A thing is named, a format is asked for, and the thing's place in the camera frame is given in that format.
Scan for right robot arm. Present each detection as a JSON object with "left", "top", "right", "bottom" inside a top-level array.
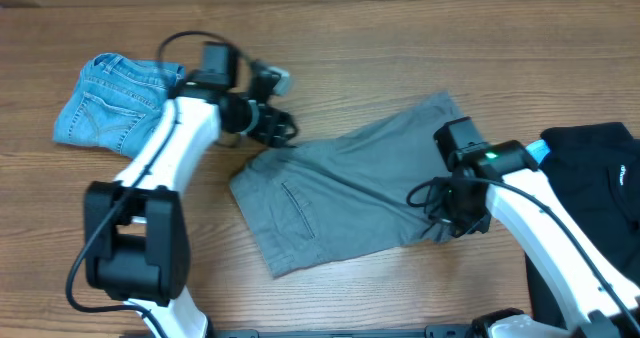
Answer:
[{"left": 434, "top": 117, "right": 639, "bottom": 337}]

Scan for black garment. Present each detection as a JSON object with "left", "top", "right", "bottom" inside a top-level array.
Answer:
[{"left": 524, "top": 122, "right": 640, "bottom": 329}]

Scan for folded blue denim jeans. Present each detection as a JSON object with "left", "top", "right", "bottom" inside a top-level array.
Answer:
[{"left": 53, "top": 53, "right": 186, "bottom": 158}]

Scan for grey shorts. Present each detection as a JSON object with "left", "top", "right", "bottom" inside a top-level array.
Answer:
[{"left": 230, "top": 92, "right": 462, "bottom": 277}]

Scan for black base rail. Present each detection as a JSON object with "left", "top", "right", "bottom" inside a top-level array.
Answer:
[{"left": 206, "top": 324, "right": 475, "bottom": 338}]

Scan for light blue cloth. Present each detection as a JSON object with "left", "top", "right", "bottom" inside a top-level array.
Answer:
[{"left": 526, "top": 139, "right": 551, "bottom": 165}]

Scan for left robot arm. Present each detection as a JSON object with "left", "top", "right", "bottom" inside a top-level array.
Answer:
[{"left": 66, "top": 42, "right": 298, "bottom": 337}]

